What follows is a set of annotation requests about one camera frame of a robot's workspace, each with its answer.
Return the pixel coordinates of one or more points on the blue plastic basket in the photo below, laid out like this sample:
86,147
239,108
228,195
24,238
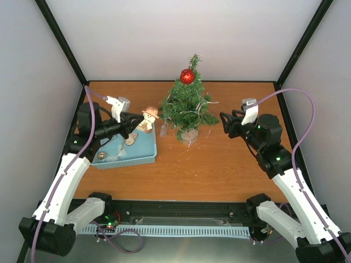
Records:
143,151

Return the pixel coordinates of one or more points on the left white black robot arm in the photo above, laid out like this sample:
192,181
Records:
52,227

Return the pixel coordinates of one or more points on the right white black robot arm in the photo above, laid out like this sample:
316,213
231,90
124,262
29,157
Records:
312,234

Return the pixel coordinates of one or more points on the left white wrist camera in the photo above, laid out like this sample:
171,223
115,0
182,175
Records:
118,105

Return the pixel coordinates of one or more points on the light blue cable duct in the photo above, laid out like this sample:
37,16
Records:
177,231

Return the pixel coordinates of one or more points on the beige wooden heart ornament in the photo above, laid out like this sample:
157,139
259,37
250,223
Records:
131,139

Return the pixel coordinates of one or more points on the snowman ornament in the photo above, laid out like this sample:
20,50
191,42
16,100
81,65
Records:
150,115

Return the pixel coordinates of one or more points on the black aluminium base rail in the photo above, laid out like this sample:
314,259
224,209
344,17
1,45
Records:
128,211

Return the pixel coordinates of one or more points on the clear plastic battery box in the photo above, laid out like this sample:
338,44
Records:
163,130

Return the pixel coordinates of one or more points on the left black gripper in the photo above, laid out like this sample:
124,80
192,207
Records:
128,126

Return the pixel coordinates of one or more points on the red ball ornament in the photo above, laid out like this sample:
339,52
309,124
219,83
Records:
187,76

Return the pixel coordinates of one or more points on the small green christmas tree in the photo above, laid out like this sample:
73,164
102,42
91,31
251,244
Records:
189,107

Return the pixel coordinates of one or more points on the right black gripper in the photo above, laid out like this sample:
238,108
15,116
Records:
232,123

